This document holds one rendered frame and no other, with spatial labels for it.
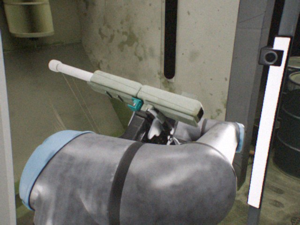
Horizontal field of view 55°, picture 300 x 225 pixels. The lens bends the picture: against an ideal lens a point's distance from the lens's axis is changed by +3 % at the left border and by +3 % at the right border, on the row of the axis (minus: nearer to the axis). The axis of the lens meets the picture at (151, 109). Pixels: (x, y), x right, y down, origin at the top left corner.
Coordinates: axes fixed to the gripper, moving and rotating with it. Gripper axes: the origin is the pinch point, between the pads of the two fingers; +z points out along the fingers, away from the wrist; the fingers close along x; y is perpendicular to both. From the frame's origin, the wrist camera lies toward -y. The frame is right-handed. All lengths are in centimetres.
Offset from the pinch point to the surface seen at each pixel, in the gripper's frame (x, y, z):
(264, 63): -7, -54, -47
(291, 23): -12, -67, -38
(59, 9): 206, -102, -99
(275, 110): -16, -44, -63
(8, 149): 62, 25, -30
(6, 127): 60, 18, -22
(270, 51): -9, -57, -43
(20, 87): 186, -17, -106
